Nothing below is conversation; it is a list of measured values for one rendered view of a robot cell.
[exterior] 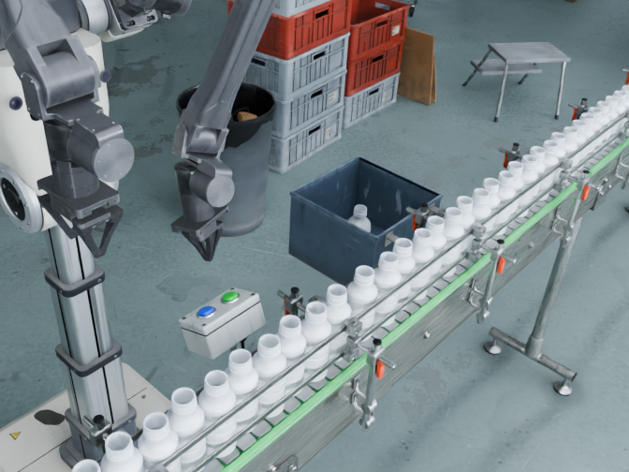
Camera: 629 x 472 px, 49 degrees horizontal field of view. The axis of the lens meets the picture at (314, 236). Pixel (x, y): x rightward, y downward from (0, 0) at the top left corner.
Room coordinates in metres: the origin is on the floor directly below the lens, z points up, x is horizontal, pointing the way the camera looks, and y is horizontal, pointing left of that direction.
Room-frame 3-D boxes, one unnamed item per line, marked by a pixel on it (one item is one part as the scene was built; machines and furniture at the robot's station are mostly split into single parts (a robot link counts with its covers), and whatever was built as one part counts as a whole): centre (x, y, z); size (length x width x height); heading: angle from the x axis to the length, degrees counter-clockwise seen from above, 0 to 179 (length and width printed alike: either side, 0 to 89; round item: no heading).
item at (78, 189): (0.79, 0.32, 1.51); 0.10 x 0.07 x 0.07; 50
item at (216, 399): (0.76, 0.14, 1.08); 0.06 x 0.06 x 0.17
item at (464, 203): (1.34, -0.33, 1.08); 0.06 x 0.06 x 0.17
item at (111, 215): (0.77, 0.31, 1.44); 0.07 x 0.07 x 0.09; 50
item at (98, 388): (1.27, 0.56, 0.49); 0.13 x 0.13 x 0.40; 50
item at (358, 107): (4.34, -0.16, 0.11); 0.61 x 0.41 x 0.22; 143
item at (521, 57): (4.59, -1.30, 0.21); 0.61 x 0.47 x 0.41; 13
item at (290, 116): (3.73, 0.20, 0.33); 0.61 x 0.41 x 0.22; 146
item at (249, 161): (2.92, 0.44, 0.32); 0.45 x 0.45 x 0.64
